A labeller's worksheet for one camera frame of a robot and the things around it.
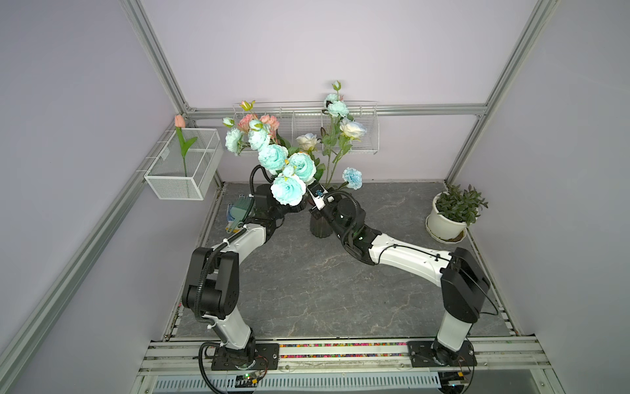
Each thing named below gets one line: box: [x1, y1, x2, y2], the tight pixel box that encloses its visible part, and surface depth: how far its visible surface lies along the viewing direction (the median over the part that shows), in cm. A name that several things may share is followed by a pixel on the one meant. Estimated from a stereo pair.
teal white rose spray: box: [295, 80, 368, 185], surface depth 81 cm
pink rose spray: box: [237, 100, 280, 140], surface depth 77 cm
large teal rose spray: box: [222, 117, 321, 207], surface depth 60 cm
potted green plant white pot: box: [424, 180, 489, 244], surface depth 93 cm
